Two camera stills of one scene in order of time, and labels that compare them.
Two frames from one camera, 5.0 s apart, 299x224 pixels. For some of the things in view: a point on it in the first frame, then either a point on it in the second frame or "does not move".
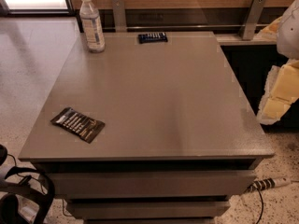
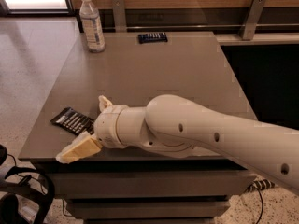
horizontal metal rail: [194, 26] does not move
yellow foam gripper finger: [269, 34] to [104, 103]
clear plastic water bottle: [92, 24] does not move
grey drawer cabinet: [155, 129] does not move
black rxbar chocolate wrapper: [79, 125] does not move
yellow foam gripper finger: [281, 91] to [88, 144]
